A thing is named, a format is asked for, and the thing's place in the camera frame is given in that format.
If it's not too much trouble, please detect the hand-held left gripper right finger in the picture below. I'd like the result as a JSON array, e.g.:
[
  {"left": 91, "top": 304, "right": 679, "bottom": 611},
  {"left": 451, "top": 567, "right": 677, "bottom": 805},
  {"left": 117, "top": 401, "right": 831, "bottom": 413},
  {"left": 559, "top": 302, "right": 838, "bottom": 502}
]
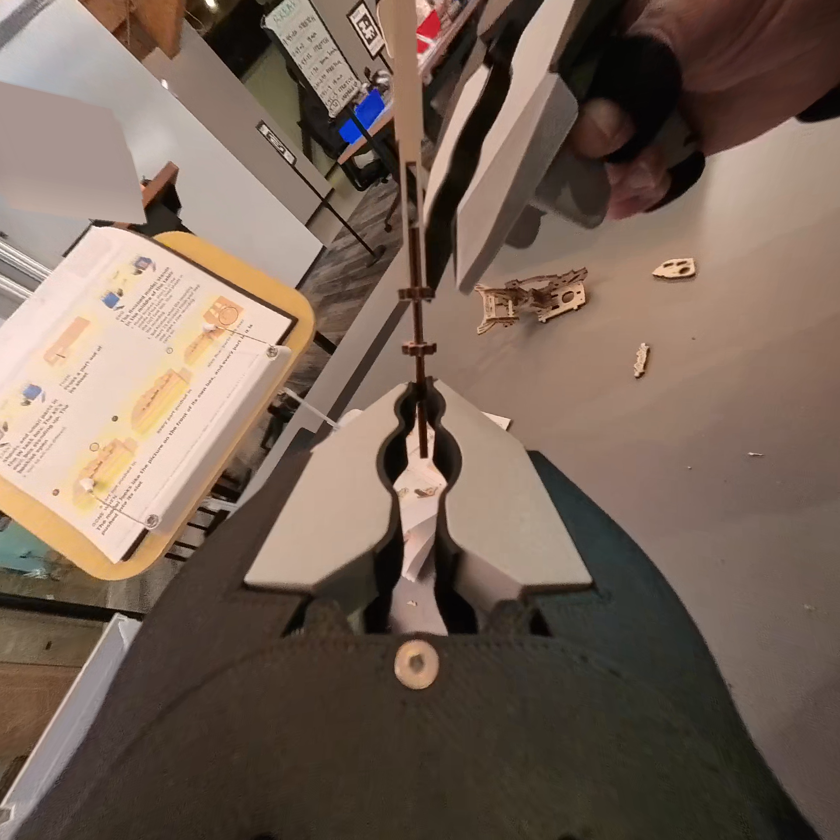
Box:
[{"left": 427, "top": 377, "right": 593, "bottom": 624}]

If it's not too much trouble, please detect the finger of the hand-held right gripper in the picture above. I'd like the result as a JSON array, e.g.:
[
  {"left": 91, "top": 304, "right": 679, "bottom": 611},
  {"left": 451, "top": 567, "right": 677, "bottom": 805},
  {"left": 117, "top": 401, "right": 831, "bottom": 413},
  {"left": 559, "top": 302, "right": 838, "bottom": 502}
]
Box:
[
  {"left": 454, "top": 0, "right": 592, "bottom": 294},
  {"left": 422, "top": 62, "right": 500, "bottom": 237}
]

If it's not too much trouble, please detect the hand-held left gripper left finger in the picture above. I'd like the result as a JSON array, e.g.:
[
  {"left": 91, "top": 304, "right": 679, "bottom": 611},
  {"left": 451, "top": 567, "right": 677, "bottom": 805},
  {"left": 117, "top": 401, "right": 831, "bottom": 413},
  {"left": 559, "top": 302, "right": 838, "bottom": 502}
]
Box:
[{"left": 244, "top": 382, "right": 421, "bottom": 631}]

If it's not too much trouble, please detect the partly built wooden model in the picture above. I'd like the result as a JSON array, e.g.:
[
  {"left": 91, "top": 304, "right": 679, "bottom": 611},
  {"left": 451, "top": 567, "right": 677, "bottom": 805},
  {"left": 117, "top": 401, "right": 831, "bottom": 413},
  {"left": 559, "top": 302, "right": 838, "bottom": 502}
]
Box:
[{"left": 474, "top": 266, "right": 588, "bottom": 337}]

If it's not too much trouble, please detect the long wooden shaft with collars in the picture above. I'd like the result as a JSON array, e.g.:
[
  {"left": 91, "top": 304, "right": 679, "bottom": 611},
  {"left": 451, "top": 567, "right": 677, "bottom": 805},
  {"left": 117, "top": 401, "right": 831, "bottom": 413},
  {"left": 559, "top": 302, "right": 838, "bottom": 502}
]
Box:
[{"left": 379, "top": 0, "right": 437, "bottom": 458}]

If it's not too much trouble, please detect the person's right hand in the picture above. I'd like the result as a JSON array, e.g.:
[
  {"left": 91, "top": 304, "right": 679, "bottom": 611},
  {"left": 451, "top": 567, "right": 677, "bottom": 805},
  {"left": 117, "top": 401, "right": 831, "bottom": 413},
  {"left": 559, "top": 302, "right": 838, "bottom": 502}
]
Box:
[{"left": 567, "top": 0, "right": 840, "bottom": 221}]

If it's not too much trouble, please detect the blue plastic bin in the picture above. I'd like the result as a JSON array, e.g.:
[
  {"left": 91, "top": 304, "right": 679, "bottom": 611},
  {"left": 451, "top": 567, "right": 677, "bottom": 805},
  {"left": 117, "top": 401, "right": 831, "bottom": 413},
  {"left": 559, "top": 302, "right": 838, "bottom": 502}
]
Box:
[{"left": 338, "top": 88, "right": 388, "bottom": 147}]

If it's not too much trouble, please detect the instruction booklet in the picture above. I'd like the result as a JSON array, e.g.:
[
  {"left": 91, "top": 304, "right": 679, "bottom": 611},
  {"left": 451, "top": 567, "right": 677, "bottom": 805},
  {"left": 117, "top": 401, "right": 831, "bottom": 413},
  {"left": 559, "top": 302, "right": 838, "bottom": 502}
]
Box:
[{"left": 392, "top": 412, "right": 513, "bottom": 585}]

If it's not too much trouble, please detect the red plastic bin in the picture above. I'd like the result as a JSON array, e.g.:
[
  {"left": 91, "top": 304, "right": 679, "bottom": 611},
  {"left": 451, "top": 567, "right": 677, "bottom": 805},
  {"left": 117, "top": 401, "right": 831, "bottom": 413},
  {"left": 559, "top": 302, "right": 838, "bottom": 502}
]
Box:
[{"left": 415, "top": 0, "right": 450, "bottom": 52}]

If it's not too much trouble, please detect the framed marker sign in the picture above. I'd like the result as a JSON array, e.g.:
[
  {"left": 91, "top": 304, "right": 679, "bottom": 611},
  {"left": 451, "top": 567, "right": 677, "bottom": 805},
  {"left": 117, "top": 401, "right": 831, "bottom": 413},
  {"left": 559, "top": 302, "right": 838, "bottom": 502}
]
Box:
[{"left": 346, "top": 0, "right": 386, "bottom": 60}]

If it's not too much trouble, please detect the whiteboard with handwriting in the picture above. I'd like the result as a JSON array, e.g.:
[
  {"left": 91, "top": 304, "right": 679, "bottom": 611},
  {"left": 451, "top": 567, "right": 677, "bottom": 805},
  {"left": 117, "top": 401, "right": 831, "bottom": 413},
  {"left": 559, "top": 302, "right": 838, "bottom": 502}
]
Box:
[{"left": 262, "top": 0, "right": 358, "bottom": 119}]

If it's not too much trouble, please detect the marker sign on pole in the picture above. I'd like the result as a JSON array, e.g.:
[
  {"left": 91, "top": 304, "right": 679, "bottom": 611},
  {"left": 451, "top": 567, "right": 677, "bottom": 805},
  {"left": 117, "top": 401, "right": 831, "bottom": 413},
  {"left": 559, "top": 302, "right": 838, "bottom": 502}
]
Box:
[{"left": 255, "top": 119, "right": 387, "bottom": 260}]

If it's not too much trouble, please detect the wooden clipboard board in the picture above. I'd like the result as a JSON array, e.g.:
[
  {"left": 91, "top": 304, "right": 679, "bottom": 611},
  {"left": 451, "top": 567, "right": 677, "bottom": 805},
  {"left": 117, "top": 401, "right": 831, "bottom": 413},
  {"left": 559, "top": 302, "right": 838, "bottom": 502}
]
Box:
[{"left": 0, "top": 230, "right": 316, "bottom": 581}]

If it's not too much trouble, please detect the printed instruction sheet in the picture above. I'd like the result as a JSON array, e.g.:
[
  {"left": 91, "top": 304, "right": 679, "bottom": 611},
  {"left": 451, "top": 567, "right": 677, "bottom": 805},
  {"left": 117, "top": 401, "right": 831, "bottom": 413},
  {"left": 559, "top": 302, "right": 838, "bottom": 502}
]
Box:
[{"left": 0, "top": 226, "right": 293, "bottom": 564}]

